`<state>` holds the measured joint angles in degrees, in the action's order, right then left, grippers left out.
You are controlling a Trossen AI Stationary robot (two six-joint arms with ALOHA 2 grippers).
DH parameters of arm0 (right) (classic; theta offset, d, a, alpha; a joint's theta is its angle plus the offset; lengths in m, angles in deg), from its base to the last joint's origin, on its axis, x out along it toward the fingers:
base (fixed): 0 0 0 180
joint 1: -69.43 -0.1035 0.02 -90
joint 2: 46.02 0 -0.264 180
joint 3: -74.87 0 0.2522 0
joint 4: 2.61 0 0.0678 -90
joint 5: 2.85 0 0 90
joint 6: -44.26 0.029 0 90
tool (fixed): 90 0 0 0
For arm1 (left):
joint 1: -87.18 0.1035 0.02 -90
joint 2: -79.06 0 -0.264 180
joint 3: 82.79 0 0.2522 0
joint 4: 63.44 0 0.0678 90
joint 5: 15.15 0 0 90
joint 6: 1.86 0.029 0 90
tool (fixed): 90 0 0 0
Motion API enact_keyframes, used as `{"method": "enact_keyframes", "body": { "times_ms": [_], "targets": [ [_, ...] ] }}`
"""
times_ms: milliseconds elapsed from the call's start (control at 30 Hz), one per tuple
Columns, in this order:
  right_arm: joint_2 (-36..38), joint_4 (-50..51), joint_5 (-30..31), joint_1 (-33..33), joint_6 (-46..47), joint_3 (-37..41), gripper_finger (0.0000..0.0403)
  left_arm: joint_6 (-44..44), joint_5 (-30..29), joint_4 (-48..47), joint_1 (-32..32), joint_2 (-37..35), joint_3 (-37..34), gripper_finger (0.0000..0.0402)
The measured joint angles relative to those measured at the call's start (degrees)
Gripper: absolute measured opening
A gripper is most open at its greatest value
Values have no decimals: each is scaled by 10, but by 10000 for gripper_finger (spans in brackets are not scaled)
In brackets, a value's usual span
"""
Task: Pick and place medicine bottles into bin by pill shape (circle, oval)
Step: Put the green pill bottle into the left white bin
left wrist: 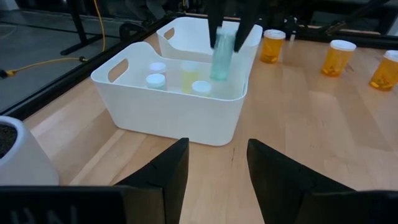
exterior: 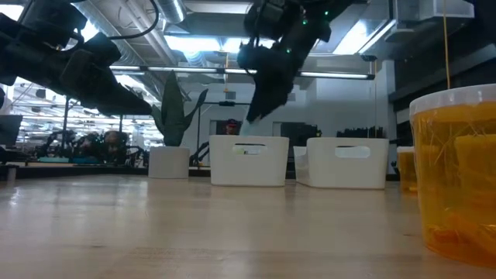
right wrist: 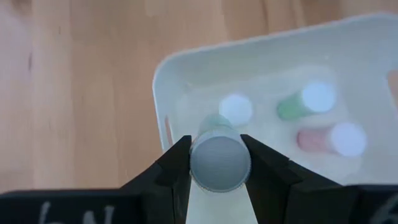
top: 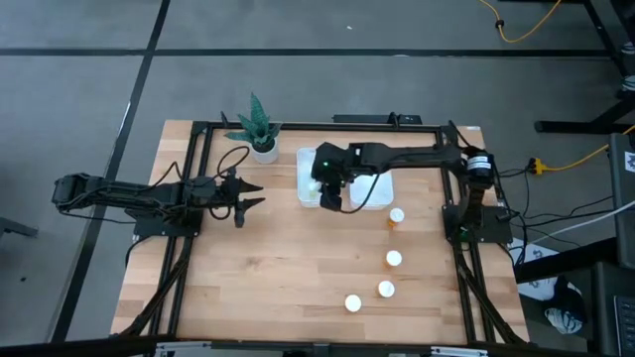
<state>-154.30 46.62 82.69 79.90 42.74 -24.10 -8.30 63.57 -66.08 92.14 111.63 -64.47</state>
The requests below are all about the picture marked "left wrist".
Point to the teal pill bottle white cap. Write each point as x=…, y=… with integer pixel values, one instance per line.
x=155, y=81
x=222, y=59

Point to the pink pill bottle white cap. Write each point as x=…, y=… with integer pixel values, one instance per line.
x=157, y=67

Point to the black desk leg stand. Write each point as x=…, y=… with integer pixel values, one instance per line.
x=77, y=31

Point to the white plastic bin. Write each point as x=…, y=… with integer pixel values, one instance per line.
x=171, y=118
x=189, y=40

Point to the orange pill bottle white cap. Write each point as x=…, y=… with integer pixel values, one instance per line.
x=385, y=71
x=338, y=58
x=272, y=46

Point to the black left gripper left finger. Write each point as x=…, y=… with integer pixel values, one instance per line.
x=168, y=177

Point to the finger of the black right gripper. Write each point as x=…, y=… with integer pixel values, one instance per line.
x=247, y=18
x=215, y=18

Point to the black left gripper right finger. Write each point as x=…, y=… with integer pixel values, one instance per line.
x=280, y=183

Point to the white plant pot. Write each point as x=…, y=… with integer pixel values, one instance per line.
x=34, y=161

